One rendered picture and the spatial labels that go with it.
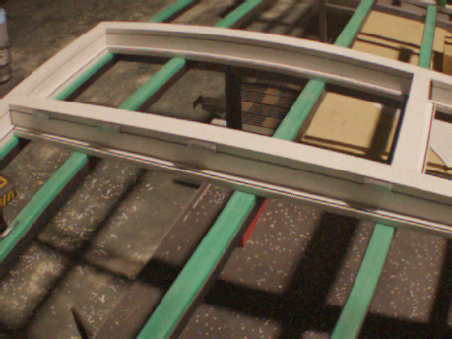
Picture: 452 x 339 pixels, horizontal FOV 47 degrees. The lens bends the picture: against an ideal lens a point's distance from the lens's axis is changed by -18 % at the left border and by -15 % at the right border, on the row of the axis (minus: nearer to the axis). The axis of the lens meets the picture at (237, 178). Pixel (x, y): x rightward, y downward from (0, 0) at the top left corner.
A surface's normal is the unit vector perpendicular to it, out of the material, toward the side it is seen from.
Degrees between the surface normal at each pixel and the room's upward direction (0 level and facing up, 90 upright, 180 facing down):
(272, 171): 90
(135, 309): 0
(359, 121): 0
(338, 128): 0
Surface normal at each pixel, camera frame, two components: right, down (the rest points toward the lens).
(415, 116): -0.03, -0.80
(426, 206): -0.39, 0.56
